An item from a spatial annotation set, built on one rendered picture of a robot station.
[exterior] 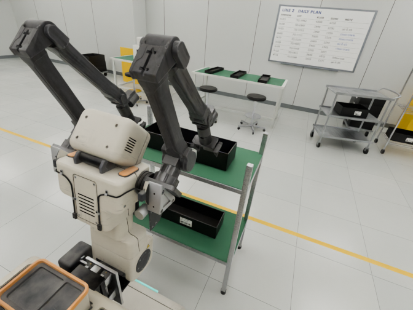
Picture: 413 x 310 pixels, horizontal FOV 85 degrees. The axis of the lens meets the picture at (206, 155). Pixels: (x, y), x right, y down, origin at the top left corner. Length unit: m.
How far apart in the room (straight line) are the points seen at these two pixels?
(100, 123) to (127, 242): 0.47
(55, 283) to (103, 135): 0.50
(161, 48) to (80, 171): 0.46
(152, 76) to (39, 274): 0.76
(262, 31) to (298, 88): 1.53
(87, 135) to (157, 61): 0.37
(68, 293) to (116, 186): 0.38
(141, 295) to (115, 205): 0.90
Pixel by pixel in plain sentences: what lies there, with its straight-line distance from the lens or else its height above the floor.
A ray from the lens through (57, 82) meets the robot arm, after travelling 0.93.
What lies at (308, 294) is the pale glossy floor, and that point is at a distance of 2.11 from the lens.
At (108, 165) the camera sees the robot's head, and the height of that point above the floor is 1.25.
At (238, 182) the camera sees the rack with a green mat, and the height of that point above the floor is 0.95.
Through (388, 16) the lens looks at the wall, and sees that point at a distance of 5.92.
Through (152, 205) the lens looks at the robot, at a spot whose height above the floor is 1.14.
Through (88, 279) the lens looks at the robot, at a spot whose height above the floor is 0.80.
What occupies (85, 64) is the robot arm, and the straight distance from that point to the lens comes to 1.00.
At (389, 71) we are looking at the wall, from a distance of 6.03.
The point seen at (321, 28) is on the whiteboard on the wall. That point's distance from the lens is 5.78.
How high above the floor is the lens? 1.67
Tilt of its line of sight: 30 degrees down
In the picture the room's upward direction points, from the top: 5 degrees clockwise
